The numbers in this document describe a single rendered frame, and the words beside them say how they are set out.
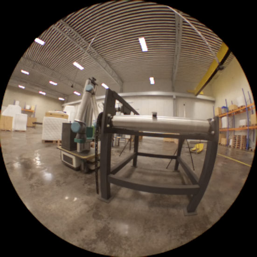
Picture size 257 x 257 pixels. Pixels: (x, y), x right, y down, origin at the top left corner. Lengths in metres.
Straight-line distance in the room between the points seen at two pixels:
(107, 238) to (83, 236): 0.18
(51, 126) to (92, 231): 3.78
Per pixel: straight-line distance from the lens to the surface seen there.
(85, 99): 1.35
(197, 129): 0.72
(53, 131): 4.09
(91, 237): 0.84
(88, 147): 1.89
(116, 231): 0.86
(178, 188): 0.83
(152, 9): 7.82
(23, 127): 8.45
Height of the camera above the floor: 0.78
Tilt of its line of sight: 2 degrees up
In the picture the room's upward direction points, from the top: 4 degrees clockwise
